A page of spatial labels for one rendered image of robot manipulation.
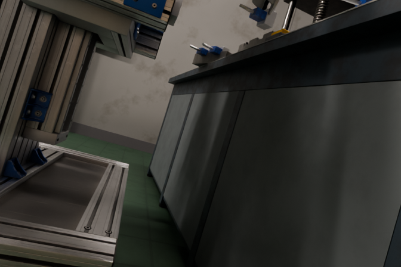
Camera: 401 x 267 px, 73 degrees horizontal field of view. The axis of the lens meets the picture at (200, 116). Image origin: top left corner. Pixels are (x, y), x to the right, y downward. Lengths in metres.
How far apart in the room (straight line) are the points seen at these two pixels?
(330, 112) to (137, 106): 2.90
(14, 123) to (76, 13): 0.33
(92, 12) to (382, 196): 0.73
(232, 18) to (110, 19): 3.03
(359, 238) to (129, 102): 3.05
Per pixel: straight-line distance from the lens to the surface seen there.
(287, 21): 2.64
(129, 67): 3.38
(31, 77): 0.85
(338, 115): 0.58
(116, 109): 3.36
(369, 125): 0.53
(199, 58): 1.38
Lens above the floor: 0.51
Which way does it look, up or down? 2 degrees up
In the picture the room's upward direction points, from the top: 17 degrees clockwise
